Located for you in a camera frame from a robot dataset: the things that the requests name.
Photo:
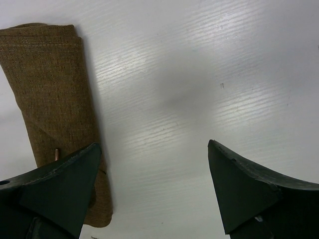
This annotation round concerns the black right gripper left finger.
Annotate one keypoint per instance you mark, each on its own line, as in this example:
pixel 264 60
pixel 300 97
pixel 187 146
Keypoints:
pixel 50 202

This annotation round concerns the brown cloth napkin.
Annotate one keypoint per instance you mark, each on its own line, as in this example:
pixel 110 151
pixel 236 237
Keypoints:
pixel 46 70

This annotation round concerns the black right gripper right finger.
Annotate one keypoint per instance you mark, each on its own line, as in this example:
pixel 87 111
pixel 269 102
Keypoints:
pixel 256 202

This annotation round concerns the brown wooden knife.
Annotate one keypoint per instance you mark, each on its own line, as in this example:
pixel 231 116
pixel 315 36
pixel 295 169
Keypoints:
pixel 57 154

